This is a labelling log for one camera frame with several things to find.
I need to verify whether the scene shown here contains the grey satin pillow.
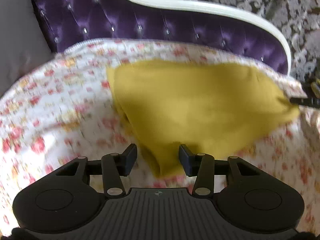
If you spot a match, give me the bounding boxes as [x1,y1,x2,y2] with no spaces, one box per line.
[0,0,53,95]

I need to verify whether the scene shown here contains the purple tufted white-framed headboard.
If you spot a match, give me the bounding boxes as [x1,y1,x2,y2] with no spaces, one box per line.
[31,0,291,74]

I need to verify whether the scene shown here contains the mustard yellow knit sweater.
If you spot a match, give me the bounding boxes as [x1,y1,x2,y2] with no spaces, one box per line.
[106,60,299,178]

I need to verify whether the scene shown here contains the striped knit garment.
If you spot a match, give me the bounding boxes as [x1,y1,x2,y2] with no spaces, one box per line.
[302,78,320,99]

